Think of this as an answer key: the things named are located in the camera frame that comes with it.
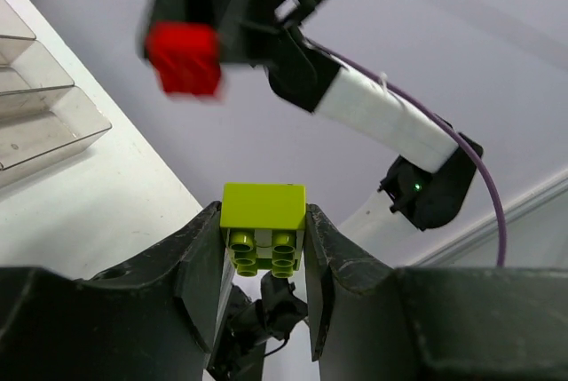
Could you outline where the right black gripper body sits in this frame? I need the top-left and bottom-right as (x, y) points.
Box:
(141, 0), (348, 71)

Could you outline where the red small lego brick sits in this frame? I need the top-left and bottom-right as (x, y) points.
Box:
(145, 21), (222, 99)

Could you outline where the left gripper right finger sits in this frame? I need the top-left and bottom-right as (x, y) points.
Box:
(304, 204), (567, 380)

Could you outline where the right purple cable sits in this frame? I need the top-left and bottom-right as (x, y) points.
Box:
(319, 43), (508, 266)

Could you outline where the lime lego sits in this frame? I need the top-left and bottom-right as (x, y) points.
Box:
(220, 182), (307, 279)

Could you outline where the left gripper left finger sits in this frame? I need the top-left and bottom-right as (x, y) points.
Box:
(1, 202), (225, 380)

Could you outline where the clear compartment organizer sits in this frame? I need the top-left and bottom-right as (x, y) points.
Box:
(1, 0), (112, 187)

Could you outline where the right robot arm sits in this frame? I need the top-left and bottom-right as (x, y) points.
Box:
(140, 0), (483, 231)

